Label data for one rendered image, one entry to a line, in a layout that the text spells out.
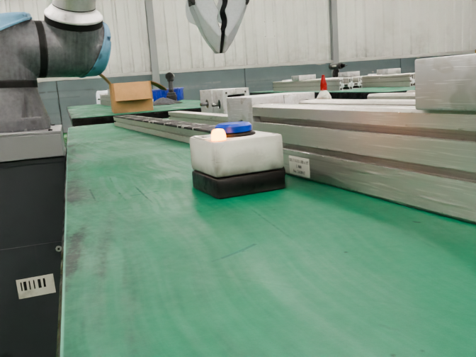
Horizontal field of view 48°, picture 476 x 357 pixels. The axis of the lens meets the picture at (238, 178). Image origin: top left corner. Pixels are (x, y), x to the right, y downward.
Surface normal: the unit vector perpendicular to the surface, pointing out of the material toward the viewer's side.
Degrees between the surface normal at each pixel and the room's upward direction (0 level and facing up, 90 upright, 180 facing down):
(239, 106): 90
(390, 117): 90
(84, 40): 116
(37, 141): 90
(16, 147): 90
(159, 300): 0
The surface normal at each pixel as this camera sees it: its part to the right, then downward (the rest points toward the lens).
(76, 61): 0.43, 0.62
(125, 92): 0.22, -0.22
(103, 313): -0.07, -0.98
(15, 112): 0.51, -0.18
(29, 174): 0.29, 0.15
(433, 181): -0.91, 0.14
